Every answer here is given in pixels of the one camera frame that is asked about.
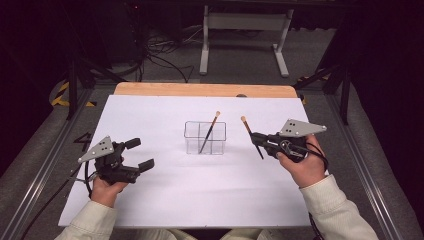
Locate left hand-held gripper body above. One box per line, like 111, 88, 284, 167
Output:
78, 135, 141, 185

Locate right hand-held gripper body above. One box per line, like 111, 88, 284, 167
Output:
266, 119, 328, 163

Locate black-handled makeup brush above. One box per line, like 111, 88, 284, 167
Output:
198, 110, 221, 155
240, 115, 265, 160

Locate clear acrylic holder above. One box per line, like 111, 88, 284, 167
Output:
183, 120, 227, 156

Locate person's left hand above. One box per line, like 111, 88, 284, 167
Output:
90, 176, 130, 208

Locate person's right hand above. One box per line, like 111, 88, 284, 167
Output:
276, 134, 330, 190

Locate white table cover sheet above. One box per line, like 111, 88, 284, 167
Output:
58, 94, 313, 229

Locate black tripod stand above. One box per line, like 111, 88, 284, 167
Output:
293, 63, 352, 126
64, 56, 118, 121

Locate wooden table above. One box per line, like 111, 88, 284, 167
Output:
113, 81, 298, 99

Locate yellow black hazard tape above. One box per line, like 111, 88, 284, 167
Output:
49, 81, 98, 108

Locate white metal stand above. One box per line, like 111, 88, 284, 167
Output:
199, 4, 295, 78

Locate right hand-held gripper cable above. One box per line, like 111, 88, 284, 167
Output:
304, 141, 330, 240

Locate hand-held gripper cable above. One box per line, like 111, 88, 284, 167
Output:
304, 141, 330, 240
19, 159, 98, 240

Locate left hand-held gripper cable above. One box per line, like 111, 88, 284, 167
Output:
19, 159, 98, 240

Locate aluminium floor rail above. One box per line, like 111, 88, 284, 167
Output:
324, 93, 407, 240
0, 88, 95, 240

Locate black floor cables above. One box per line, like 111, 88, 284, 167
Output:
139, 24, 203, 84

